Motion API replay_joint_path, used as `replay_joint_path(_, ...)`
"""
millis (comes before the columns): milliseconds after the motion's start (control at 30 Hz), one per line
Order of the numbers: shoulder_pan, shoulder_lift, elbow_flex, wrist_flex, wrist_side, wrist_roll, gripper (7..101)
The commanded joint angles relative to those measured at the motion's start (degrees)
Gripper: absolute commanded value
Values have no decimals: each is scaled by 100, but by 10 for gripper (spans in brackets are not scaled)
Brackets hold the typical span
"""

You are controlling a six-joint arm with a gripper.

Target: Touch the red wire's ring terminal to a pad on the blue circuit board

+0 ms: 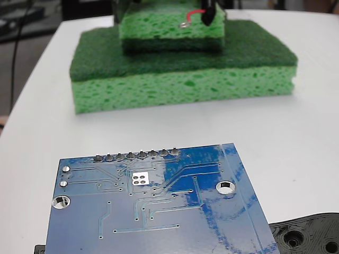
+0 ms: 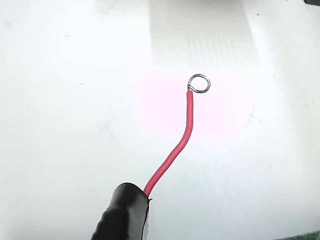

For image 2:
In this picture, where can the large green sponge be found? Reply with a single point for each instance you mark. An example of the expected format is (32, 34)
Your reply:
(312, 236)

